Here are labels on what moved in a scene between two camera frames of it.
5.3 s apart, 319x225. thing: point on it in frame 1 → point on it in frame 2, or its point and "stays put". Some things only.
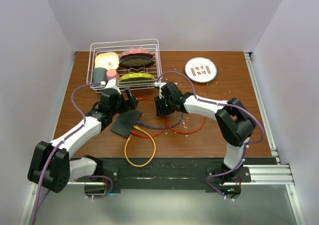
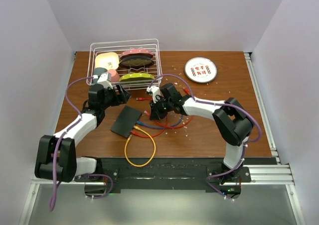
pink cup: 111,73 stays put
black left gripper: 129,104 → 122,98
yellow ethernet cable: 125,152 stays put
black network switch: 124,122 stays put
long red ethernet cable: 190,133 → 186,91
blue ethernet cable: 163,127 stays put
